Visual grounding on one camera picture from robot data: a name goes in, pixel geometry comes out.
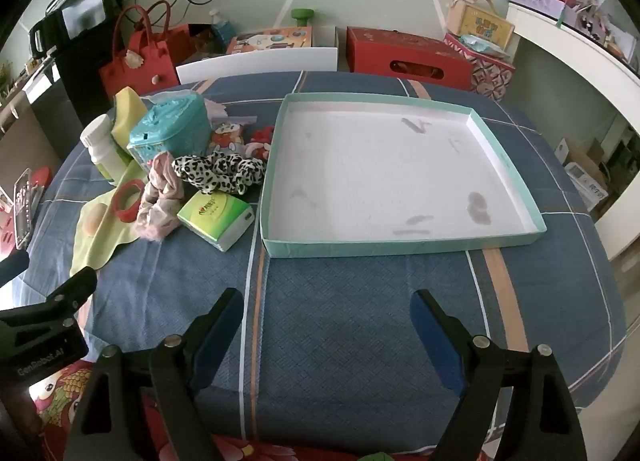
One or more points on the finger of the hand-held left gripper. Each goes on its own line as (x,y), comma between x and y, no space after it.
(65,293)
(12,266)

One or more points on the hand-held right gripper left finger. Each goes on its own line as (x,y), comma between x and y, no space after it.
(220,336)

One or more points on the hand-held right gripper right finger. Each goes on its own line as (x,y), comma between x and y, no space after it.
(432,336)

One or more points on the yellow-green cloth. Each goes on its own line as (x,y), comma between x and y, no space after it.
(95,253)

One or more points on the beige round puff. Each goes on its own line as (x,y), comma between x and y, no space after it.
(94,221)

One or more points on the red tape roll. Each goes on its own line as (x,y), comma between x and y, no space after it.
(120,213)

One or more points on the green tissue pack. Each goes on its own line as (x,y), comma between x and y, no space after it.
(212,213)

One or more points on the pink scrunchie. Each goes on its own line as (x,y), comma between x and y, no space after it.
(157,201)

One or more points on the shallow teal cardboard tray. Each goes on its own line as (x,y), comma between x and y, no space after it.
(380,181)

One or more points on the leopard print scrunchie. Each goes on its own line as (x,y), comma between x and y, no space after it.
(220,171)

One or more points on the yellow sponge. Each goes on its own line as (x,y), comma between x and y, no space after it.
(127,116)

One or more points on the red plush toy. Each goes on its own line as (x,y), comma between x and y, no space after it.
(260,138)

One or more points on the light blue face mask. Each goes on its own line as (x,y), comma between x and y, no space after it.
(152,98)

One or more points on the clear plastic box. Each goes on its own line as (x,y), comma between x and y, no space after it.
(22,211)

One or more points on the white bottle green label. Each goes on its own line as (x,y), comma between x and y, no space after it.
(100,141)

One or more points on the wooden counter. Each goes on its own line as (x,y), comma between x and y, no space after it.
(30,91)

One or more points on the black cabinet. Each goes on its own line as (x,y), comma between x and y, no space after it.
(80,86)

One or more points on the cartoon print snack packet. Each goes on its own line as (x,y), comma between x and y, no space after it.
(227,136)

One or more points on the cardboard boxes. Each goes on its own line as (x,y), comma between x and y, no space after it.
(585,181)

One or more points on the black kettle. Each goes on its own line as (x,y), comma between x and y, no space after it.
(42,36)

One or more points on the red felt tote bag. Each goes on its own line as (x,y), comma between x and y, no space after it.
(145,61)

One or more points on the black monitor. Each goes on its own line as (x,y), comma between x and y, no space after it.
(80,11)

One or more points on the red patterned gift box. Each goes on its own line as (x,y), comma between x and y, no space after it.
(487,76)

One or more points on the white chair back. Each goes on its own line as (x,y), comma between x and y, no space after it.
(260,63)

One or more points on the red cardboard box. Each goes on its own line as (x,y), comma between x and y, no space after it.
(400,48)

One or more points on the light blue packet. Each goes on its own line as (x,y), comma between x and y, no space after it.
(477,42)

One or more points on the orange toy box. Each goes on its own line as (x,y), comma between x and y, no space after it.
(270,38)

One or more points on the blue pump bottle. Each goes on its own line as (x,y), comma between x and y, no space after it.
(222,33)

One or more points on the white shelf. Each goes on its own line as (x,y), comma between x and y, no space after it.
(575,56)

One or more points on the beige gift bag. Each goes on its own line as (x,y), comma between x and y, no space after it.
(480,23)

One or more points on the green toy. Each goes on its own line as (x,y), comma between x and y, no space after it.
(301,15)

